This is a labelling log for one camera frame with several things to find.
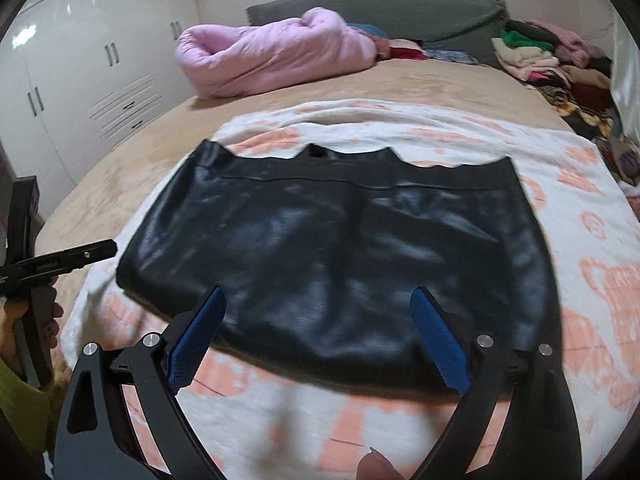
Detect blue patterned cloth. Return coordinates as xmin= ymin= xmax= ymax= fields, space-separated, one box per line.
xmin=422 ymin=49 xmax=478 ymax=66

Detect person's right hand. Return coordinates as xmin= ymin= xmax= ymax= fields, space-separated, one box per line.
xmin=356 ymin=447 xmax=401 ymax=480

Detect pile of folded clothes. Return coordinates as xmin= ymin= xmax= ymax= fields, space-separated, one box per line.
xmin=490 ymin=19 xmax=640 ymax=186

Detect person's left forearm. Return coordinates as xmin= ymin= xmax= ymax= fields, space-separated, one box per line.
xmin=0 ymin=355 xmax=68 ymax=466

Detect red cloth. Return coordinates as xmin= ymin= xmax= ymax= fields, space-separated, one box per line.
xmin=387 ymin=42 xmax=426 ymax=60

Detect black leather jacket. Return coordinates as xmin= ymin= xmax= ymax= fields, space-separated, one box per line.
xmin=116 ymin=139 xmax=563 ymax=393

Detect bed with tan sheet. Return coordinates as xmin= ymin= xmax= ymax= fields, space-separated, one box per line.
xmin=32 ymin=57 xmax=576 ymax=261

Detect white and orange printed blanket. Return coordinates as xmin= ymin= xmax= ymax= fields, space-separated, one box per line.
xmin=50 ymin=99 xmax=640 ymax=480

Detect white satin curtain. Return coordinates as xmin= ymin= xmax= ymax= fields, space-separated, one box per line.
xmin=610 ymin=10 xmax=640 ymax=126

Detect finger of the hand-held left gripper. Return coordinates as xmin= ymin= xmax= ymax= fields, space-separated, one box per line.
xmin=0 ymin=239 xmax=118 ymax=293

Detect person's left hand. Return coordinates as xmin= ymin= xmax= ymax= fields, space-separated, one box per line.
xmin=0 ymin=300 xmax=66 ymax=378

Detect pink quilt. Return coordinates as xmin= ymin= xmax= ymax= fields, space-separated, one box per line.
xmin=174 ymin=7 xmax=379 ymax=100

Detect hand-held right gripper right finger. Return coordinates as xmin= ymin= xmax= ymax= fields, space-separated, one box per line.
xmin=410 ymin=286 xmax=583 ymax=480

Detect white wardrobe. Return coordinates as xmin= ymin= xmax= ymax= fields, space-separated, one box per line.
xmin=0 ymin=0 xmax=198 ymax=221

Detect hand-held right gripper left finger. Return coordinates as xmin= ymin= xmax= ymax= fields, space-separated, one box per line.
xmin=54 ymin=285 xmax=227 ymax=480

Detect teal cloth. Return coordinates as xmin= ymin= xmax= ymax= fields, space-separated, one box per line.
xmin=347 ymin=22 xmax=391 ymax=42

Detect grey headboard cushion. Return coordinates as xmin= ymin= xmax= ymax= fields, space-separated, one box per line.
xmin=246 ymin=0 xmax=511 ymax=68

